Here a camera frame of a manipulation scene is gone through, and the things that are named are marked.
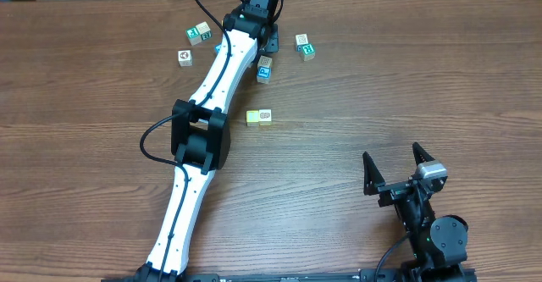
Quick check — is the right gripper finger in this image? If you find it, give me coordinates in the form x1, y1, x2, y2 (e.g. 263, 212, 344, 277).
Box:
362, 152, 385, 196
412, 142, 434, 165

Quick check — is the white block yellow side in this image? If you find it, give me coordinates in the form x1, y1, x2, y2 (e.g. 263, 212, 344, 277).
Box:
258, 109, 272, 125

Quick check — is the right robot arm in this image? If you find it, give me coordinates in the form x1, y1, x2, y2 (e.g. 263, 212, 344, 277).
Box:
362, 142, 478, 282

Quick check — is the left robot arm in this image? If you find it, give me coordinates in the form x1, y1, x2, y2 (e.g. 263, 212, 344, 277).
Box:
132, 0, 284, 282

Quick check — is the white patterned block middle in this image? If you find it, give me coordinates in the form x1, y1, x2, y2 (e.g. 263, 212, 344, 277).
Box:
257, 55, 273, 69

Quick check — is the white patterned block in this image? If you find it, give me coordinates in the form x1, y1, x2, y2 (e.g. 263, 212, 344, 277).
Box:
295, 34, 309, 52
257, 55, 273, 69

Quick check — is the blue letter P block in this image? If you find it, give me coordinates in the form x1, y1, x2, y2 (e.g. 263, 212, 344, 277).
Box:
257, 66, 271, 84

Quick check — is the white patterned block right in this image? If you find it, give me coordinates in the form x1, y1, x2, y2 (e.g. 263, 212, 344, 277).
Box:
295, 34, 309, 52

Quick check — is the white block green side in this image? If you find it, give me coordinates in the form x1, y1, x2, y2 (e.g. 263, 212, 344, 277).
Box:
196, 21, 213, 41

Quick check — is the green wheelchair symbol block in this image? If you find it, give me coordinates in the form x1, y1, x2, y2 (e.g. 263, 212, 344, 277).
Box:
185, 26, 202, 46

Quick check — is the white block red symbol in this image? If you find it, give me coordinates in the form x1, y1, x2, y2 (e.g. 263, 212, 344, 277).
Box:
177, 50, 193, 67

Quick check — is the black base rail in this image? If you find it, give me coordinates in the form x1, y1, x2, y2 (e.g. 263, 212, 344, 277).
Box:
101, 269, 478, 282

